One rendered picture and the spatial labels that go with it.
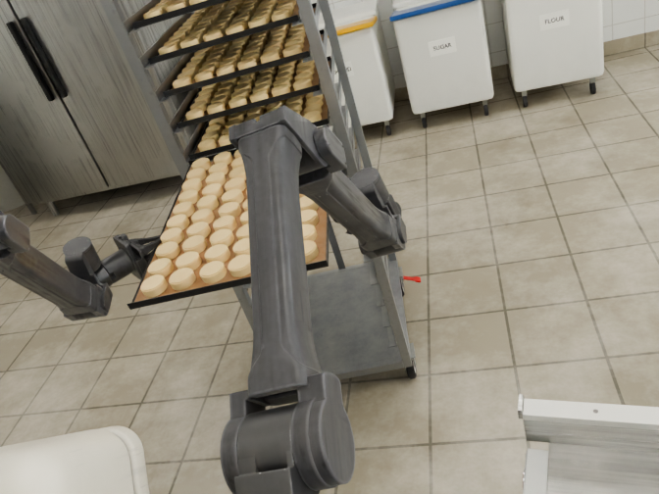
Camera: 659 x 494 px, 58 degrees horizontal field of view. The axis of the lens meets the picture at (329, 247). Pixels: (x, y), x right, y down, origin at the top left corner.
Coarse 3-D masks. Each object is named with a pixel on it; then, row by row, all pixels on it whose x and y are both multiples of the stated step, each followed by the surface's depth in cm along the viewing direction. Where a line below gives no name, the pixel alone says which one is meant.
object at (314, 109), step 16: (304, 96) 182; (320, 96) 175; (240, 112) 181; (256, 112) 177; (304, 112) 166; (320, 112) 166; (208, 128) 176; (224, 128) 178; (208, 144) 165; (224, 144) 164
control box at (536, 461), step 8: (528, 456) 85; (536, 456) 85; (544, 456) 84; (528, 464) 84; (536, 464) 84; (544, 464) 83; (528, 472) 83; (536, 472) 83; (544, 472) 82; (528, 480) 82; (536, 480) 82; (544, 480) 81; (528, 488) 81; (536, 488) 81; (544, 488) 80
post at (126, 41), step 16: (112, 0) 141; (112, 16) 142; (128, 48) 147; (144, 80) 151; (144, 96) 153; (160, 112) 156; (160, 128) 158; (176, 144) 161; (176, 160) 163; (240, 288) 187; (240, 304) 191
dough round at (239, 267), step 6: (234, 258) 115; (240, 258) 115; (246, 258) 114; (228, 264) 114; (234, 264) 114; (240, 264) 113; (246, 264) 113; (234, 270) 112; (240, 270) 112; (246, 270) 112; (234, 276) 113; (240, 276) 113
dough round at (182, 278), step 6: (180, 270) 117; (186, 270) 117; (174, 276) 116; (180, 276) 115; (186, 276) 115; (192, 276) 115; (174, 282) 114; (180, 282) 114; (186, 282) 114; (192, 282) 115; (174, 288) 115; (180, 288) 115
